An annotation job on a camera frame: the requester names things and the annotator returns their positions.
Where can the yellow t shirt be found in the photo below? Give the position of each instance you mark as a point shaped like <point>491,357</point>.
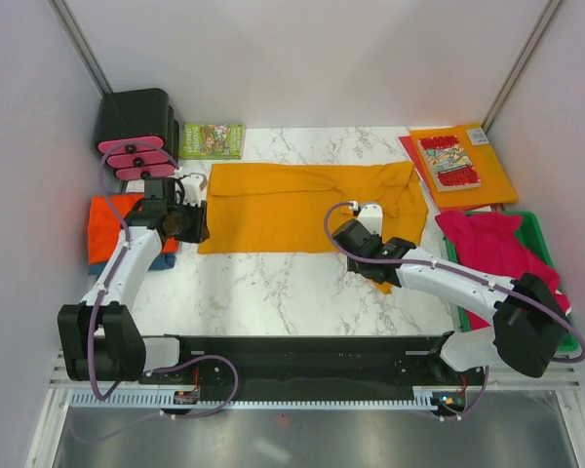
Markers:
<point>256,208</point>

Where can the magenta t shirt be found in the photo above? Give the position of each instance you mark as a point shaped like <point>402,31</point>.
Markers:
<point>492,239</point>

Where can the orange folder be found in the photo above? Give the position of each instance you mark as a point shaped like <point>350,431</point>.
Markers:
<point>496,187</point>

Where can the red folder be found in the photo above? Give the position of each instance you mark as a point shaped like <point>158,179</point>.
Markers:
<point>407,143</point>

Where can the green plastic bin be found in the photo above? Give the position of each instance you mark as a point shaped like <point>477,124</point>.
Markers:
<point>541,234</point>

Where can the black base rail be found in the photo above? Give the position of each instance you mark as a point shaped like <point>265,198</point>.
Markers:
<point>311,368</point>

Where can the folded orange t shirt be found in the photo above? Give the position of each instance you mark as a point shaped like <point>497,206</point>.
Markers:
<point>103,230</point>

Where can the white slotted cable duct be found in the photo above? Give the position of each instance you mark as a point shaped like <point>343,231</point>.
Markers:
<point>176,400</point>

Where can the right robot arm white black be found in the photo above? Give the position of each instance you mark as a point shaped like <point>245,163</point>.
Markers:
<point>525,327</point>

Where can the red yellow comic book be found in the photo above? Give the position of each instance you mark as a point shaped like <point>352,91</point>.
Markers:
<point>448,163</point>

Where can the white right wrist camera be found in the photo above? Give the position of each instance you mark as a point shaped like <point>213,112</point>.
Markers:
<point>370,215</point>

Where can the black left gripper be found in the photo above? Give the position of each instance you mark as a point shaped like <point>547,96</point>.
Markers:
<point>200,230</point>

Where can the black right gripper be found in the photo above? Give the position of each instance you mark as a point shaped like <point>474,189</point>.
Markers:
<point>351,264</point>

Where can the folded blue t shirt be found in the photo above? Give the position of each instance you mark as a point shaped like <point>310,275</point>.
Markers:
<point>163,261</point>

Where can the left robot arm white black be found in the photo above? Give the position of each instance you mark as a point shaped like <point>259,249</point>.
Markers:
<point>99,338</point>

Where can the green treehouse book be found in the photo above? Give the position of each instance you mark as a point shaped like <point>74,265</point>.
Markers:
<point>212,141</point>

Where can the black pink mini drawer unit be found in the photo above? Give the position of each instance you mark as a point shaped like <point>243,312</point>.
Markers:
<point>138,133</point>

